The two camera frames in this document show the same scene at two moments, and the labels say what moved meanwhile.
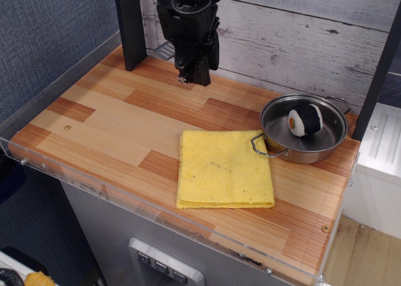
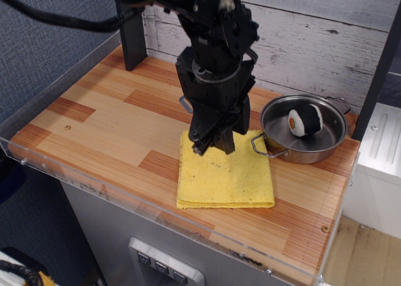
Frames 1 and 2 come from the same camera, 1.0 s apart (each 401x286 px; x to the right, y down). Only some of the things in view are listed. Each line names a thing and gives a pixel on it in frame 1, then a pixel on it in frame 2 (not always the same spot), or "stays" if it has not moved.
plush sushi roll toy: (305, 120) stays
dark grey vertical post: (128, 4) stays
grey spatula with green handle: (166, 51) -> (186, 104)
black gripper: (193, 30) -> (218, 91)
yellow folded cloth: (223, 169) stays
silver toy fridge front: (133, 248) stays
